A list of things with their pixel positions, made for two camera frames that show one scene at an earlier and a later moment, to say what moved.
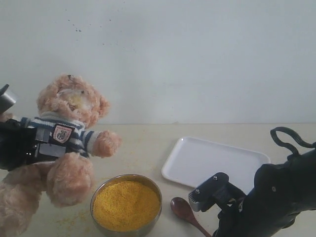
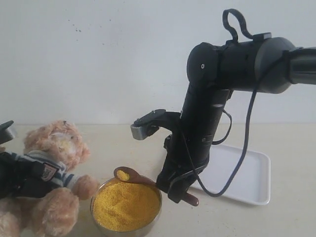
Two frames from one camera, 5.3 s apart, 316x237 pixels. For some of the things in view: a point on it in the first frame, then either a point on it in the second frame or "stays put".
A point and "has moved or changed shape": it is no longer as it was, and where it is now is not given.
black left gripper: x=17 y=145 -> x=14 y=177
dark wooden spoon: x=183 y=209 -> x=126 y=174
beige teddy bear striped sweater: x=66 y=106 has moved or changed shape
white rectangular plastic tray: x=192 y=162 stays put
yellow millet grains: x=126 y=206 stays put
